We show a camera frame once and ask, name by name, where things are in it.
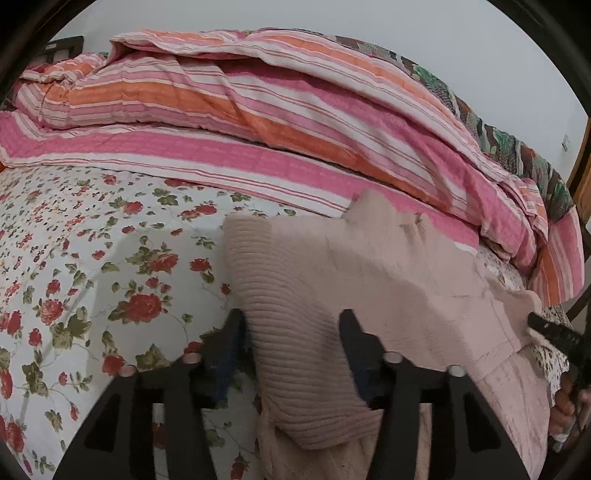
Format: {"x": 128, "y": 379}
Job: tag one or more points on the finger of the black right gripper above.
{"x": 571, "y": 343}

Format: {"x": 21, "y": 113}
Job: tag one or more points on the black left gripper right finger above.
{"x": 466, "y": 438}

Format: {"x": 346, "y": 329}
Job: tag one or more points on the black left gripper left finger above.
{"x": 116, "y": 439}

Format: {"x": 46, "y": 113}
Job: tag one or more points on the pink knit sweater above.
{"x": 409, "y": 285}

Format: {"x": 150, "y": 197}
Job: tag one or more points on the person's right hand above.
{"x": 568, "y": 417}

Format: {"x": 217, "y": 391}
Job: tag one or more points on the brown wooden door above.
{"x": 580, "y": 166}

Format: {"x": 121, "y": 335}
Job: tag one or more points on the white floral bed sheet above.
{"x": 102, "y": 268}

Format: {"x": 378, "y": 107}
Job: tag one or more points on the pink orange striped quilt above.
{"x": 304, "y": 117}

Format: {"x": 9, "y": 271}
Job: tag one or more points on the dark wooden headboard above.
{"x": 73, "y": 46}

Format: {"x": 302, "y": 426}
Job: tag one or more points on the white wall switch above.
{"x": 565, "y": 143}

